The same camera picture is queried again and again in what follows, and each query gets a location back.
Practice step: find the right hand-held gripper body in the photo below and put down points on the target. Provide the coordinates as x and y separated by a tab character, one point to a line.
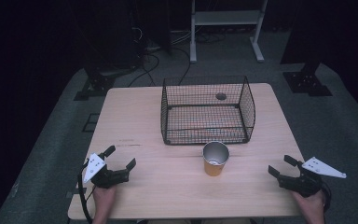
304	185

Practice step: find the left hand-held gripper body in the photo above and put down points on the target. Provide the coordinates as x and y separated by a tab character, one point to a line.
110	178

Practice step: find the person's left hand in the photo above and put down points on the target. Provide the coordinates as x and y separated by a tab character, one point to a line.
104	200

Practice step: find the person's right hand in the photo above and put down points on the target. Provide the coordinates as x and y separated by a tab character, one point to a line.
312	208

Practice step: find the black tape square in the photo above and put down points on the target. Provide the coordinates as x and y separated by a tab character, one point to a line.
90	123

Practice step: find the orange metal cup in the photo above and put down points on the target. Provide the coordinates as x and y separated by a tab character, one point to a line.
213	168

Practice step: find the black stand base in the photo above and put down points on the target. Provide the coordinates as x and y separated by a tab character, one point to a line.
98	84
307	82

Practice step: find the white metal stand frame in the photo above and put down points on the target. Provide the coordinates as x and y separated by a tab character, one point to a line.
227	17

